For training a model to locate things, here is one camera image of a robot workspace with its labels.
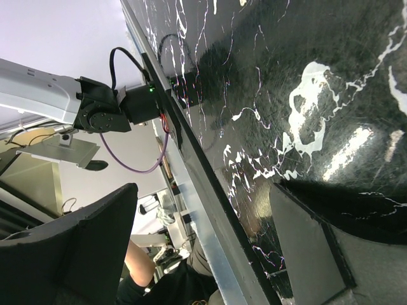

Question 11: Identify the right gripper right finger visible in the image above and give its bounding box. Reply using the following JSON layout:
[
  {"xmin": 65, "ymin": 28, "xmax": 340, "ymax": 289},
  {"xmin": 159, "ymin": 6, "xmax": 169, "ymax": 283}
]
[{"xmin": 269, "ymin": 180, "xmax": 406, "ymax": 304}]

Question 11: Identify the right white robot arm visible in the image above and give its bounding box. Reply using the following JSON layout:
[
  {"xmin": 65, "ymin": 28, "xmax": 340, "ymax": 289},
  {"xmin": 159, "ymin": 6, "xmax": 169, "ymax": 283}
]
[{"xmin": 1, "ymin": 58, "xmax": 406, "ymax": 304}]

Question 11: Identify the black looped cable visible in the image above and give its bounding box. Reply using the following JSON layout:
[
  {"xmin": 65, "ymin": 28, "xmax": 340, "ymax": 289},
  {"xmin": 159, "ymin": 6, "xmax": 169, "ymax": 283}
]
[{"xmin": 109, "ymin": 46, "xmax": 150, "ymax": 92}]

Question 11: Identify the seated person in background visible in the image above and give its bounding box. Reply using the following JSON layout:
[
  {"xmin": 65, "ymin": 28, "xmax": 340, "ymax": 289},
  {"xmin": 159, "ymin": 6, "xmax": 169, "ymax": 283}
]
[{"xmin": 115, "ymin": 239, "xmax": 224, "ymax": 305}]

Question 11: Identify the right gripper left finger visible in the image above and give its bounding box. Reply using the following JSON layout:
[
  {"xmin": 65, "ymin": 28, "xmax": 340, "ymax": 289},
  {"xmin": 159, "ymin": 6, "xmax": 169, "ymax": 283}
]
[{"xmin": 1, "ymin": 183, "xmax": 138, "ymax": 304}]

